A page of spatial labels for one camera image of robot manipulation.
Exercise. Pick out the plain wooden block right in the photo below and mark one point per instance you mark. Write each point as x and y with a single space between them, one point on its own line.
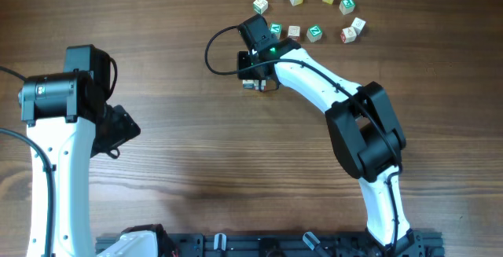
358 25

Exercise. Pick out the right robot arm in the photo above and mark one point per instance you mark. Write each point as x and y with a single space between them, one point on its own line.
366 136

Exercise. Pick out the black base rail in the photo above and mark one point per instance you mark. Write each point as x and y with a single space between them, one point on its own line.
416 244

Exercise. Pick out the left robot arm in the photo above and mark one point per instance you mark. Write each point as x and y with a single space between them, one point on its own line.
69 121

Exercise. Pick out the red U wooden block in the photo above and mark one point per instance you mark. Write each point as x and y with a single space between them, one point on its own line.
294 32

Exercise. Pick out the green Z wooden block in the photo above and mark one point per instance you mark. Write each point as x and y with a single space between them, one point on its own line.
314 33

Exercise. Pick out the red A wooden block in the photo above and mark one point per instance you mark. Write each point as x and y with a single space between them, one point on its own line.
348 35

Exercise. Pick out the green V wooden block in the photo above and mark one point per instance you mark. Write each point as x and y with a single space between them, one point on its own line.
276 29

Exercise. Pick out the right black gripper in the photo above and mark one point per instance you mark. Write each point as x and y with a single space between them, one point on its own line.
242 58

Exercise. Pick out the green E wooden block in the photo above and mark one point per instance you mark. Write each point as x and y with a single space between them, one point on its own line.
347 6

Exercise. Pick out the blue edged wooden block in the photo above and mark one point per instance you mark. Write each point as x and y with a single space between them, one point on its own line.
248 84

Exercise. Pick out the green edged block far left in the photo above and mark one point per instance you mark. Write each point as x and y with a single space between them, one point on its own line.
260 6

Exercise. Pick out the red I wooden block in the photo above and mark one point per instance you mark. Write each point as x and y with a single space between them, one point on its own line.
260 85

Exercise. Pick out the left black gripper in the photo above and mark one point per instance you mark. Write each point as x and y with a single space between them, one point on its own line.
122 129

